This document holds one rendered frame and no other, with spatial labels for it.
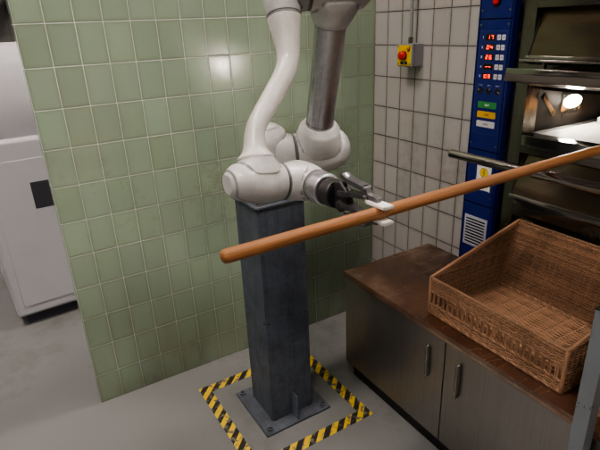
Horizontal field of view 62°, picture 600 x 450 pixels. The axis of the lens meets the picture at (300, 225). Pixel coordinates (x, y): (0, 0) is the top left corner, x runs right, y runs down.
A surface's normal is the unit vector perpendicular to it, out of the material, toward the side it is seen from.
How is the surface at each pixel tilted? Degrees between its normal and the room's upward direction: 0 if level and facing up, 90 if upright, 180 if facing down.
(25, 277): 90
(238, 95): 90
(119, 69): 90
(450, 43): 90
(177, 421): 0
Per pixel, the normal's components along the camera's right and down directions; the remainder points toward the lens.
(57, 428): -0.04, -0.93
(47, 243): 0.59, 0.28
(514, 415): -0.86, 0.22
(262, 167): 0.40, -0.23
